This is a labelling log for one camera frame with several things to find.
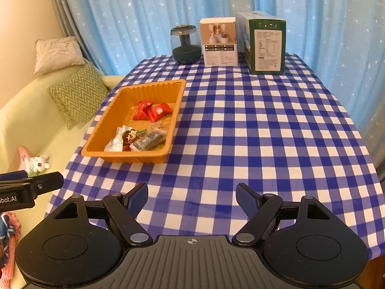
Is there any grey sesame snack packet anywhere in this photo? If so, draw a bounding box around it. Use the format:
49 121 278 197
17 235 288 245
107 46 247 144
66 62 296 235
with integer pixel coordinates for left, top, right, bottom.
130 128 167 151

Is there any blue white checkered tablecloth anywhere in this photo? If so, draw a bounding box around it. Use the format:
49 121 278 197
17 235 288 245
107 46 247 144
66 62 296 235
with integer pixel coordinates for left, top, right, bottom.
47 54 384 258

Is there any pink knitted cloth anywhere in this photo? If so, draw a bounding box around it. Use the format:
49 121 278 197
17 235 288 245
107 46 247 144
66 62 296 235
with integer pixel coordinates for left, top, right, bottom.
1 212 21 288

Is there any white product box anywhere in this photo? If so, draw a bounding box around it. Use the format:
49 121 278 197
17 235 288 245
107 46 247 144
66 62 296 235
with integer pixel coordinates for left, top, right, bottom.
199 17 238 66

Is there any white plush toy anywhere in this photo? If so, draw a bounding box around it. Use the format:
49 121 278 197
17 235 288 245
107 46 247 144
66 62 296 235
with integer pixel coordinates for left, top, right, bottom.
24 155 51 174

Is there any white snack wrapper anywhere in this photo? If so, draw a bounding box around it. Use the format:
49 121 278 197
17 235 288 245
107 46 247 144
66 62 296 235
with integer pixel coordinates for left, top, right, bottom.
104 125 131 152

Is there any orange plastic tray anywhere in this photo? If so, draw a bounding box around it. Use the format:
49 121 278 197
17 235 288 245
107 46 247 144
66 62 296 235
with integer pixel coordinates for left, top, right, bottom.
81 80 186 164

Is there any green carton box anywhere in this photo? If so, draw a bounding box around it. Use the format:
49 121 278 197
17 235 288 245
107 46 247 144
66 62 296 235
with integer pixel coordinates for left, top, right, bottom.
236 11 287 74

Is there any pink starfish plush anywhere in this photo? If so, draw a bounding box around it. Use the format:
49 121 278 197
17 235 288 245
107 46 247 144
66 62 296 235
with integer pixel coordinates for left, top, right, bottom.
18 147 31 171

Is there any dark glass humidifier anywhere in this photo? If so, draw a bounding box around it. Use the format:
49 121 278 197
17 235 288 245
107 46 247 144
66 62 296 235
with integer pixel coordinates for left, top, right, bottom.
170 24 202 65

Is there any light blue star curtain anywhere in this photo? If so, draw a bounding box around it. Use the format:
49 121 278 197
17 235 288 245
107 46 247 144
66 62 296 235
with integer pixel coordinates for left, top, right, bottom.
88 0 384 161

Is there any white embroidered pillow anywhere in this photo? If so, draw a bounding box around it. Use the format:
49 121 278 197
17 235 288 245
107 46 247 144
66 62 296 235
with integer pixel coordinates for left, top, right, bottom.
34 37 85 75

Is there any red foil snack packet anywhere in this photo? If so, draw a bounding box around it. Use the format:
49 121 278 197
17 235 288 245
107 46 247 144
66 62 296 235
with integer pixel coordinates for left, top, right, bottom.
149 102 173 123

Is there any green zigzag pillow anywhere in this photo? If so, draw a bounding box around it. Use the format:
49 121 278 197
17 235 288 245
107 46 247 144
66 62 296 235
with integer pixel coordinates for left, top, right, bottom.
48 63 109 130

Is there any small red white candy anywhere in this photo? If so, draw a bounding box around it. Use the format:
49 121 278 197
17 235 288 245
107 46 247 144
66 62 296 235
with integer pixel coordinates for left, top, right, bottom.
122 129 147 145

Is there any grey curtain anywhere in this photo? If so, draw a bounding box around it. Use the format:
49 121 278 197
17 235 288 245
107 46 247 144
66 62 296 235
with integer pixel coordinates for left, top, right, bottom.
51 0 109 74

